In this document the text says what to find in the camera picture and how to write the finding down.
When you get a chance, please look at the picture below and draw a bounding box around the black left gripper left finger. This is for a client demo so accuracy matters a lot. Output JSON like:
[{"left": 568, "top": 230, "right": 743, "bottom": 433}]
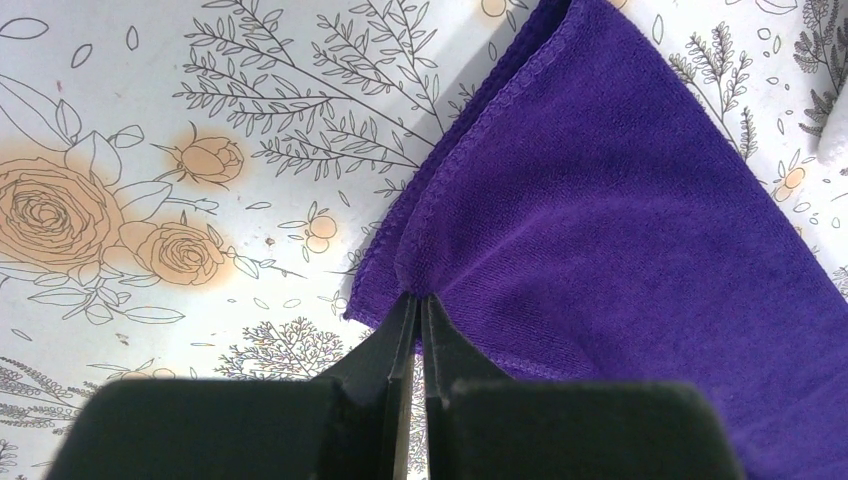
[{"left": 48, "top": 294, "right": 418, "bottom": 479}]

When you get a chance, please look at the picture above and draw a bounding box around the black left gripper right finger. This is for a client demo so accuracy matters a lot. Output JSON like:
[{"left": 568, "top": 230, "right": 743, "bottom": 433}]
[{"left": 421, "top": 296, "right": 744, "bottom": 479}]

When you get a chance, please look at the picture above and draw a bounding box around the purple microfibre towel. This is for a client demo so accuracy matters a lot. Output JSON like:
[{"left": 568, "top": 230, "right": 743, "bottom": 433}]
[{"left": 345, "top": 1, "right": 847, "bottom": 479}]

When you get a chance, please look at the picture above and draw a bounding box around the white crumpled towel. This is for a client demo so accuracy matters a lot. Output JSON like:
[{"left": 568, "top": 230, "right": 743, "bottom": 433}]
[{"left": 816, "top": 84, "right": 847, "bottom": 165}]

